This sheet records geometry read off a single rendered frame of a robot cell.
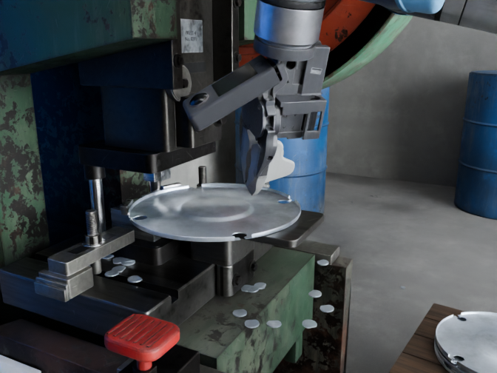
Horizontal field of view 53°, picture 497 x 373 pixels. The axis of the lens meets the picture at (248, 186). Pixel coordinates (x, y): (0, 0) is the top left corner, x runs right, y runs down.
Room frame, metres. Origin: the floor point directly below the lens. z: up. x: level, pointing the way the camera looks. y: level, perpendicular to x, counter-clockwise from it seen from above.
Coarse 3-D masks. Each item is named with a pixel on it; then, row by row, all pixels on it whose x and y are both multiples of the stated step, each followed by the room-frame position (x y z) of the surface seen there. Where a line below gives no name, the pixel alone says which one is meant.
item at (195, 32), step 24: (192, 0) 0.84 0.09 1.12; (192, 24) 0.84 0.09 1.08; (192, 48) 0.84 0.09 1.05; (192, 72) 0.83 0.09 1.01; (120, 96) 0.80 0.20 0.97; (144, 96) 0.78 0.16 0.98; (168, 96) 0.77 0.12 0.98; (120, 120) 0.81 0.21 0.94; (144, 120) 0.78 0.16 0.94; (168, 120) 0.77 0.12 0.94; (120, 144) 0.81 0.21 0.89; (144, 144) 0.78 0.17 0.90; (168, 144) 0.77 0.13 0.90; (192, 144) 0.78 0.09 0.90
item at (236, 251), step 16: (304, 224) 0.74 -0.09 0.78; (320, 224) 0.77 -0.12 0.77; (240, 240) 0.78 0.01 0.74; (256, 240) 0.70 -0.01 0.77; (272, 240) 0.69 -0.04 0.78; (288, 240) 0.68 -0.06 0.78; (192, 256) 0.78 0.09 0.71; (208, 256) 0.76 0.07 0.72; (224, 256) 0.75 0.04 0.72; (240, 256) 0.78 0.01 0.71; (224, 272) 0.75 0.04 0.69; (240, 272) 0.78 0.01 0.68; (224, 288) 0.75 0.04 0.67; (240, 288) 0.78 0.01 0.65
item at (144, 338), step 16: (128, 320) 0.49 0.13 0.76; (144, 320) 0.49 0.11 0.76; (160, 320) 0.49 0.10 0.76; (112, 336) 0.46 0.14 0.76; (128, 336) 0.46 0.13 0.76; (144, 336) 0.46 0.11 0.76; (160, 336) 0.46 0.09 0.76; (176, 336) 0.47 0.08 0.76; (128, 352) 0.44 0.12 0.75; (144, 352) 0.44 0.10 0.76; (160, 352) 0.44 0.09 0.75; (144, 368) 0.46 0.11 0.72
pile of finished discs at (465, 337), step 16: (448, 320) 1.12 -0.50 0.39; (464, 320) 1.13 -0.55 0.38; (480, 320) 1.12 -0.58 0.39; (496, 320) 1.11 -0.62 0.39; (448, 336) 1.05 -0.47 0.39; (464, 336) 1.05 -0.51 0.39; (480, 336) 1.04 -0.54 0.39; (496, 336) 1.04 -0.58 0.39; (448, 352) 0.98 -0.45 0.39; (464, 352) 0.98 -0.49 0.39; (480, 352) 0.98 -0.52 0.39; (496, 352) 0.97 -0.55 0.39; (448, 368) 0.96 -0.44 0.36; (464, 368) 0.93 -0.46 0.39; (480, 368) 0.93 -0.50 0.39; (496, 368) 0.93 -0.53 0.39
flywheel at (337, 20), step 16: (336, 0) 1.10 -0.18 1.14; (352, 0) 1.05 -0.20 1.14; (336, 16) 1.06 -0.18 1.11; (352, 16) 1.05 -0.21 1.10; (368, 16) 1.05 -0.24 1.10; (320, 32) 1.08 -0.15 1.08; (336, 32) 1.06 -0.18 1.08; (352, 32) 1.05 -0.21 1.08; (240, 48) 1.20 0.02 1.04; (336, 48) 1.08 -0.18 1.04; (240, 64) 1.16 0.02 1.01
